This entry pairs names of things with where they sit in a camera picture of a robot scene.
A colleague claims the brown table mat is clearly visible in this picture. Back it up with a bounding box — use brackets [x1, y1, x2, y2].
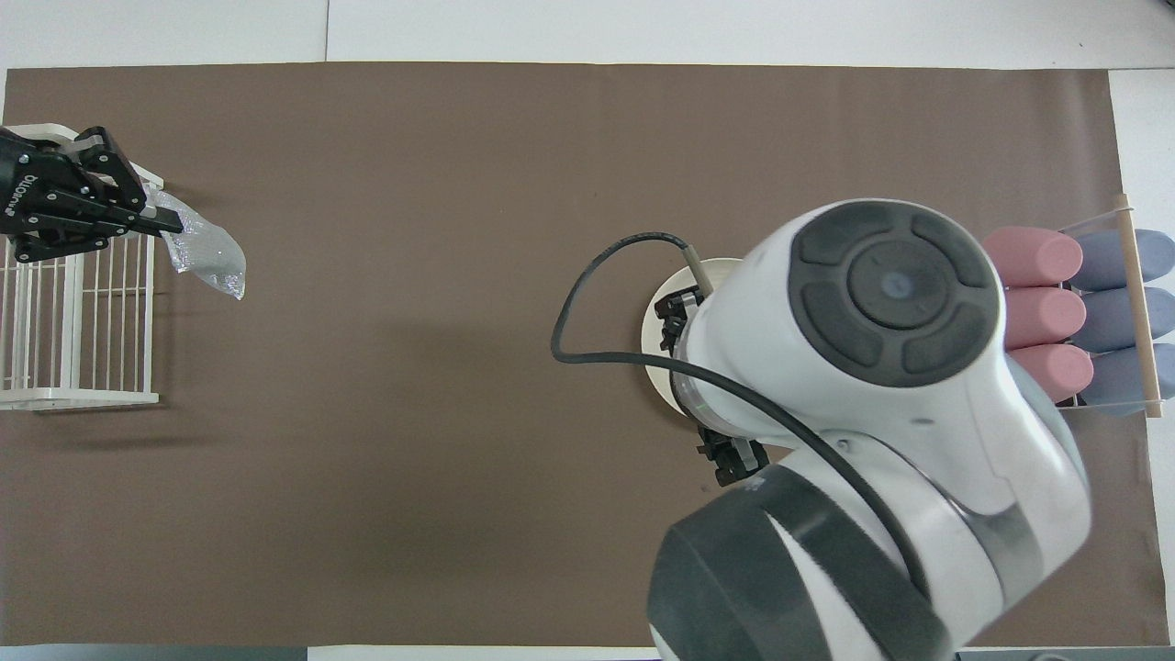
[0, 62, 1162, 648]

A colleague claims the white wire dish rack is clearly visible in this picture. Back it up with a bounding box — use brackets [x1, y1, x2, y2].
[0, 123, 164, 411]

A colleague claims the cream round plate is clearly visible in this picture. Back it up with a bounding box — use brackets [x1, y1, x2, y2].
[640, 257, 749, 423]

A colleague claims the rack of pink blue rolls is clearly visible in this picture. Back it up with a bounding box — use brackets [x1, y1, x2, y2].
[1051, 193, 1167, 420]

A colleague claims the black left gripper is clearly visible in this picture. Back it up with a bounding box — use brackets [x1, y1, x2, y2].
[0, 127, 185, 264]

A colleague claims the pink plastic cup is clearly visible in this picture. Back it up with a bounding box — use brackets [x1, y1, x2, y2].
[982, 227, 1084, 287]
[1010, 344, 1095, 405]
[1005, 287, 1088, 351]

